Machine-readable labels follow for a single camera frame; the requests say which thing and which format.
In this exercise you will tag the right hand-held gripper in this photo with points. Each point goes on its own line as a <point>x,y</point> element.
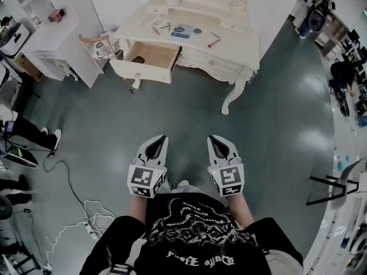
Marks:
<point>228,179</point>

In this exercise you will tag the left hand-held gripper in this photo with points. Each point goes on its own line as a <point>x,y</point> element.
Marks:
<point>143,179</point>

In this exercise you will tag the wooden drawer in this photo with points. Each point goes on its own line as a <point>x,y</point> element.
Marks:
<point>152,53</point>

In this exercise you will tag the pink pen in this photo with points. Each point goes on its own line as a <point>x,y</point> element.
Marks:
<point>155,30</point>
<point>214,42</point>

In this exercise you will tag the silver tweezers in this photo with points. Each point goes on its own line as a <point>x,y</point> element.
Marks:
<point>214,34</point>

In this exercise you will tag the dark green round compact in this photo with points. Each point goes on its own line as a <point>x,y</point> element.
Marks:
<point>197,30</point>

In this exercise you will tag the blue packet card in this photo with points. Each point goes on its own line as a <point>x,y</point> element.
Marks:
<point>182,31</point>

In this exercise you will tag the black eyelash curler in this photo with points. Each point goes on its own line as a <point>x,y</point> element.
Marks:
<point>165,26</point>

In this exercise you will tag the person's right forearm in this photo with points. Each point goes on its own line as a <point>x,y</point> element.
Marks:
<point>239,208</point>

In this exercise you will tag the person's left forearm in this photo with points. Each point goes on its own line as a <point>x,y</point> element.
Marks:
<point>137,208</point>

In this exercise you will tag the cream ornate dressing table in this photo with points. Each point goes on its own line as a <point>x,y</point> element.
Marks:
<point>232,43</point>

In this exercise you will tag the person's black printed t-shirt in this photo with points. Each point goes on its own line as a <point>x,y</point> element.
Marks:
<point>195,239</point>

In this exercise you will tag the black square case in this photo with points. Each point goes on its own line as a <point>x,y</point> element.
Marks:
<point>138,59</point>

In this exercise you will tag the white power strip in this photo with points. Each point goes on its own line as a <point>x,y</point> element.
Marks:
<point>91,229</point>

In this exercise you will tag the wooden chair floral cushion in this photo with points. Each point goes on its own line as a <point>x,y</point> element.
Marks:
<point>100,50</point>

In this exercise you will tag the white paper packet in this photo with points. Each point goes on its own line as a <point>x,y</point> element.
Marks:
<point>160,20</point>

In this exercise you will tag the white shelf unit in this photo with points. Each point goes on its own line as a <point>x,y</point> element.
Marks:
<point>68,39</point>

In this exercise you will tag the cardboard box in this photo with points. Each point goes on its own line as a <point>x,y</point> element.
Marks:
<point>30,67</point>

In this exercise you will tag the small brown box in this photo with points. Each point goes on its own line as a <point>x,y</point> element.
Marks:
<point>57,15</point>

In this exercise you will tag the white boxy appliance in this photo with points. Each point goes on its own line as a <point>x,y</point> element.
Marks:
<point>14,37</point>

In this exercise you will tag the black frame grey chair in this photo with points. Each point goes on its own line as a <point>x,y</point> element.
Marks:
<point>342,179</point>

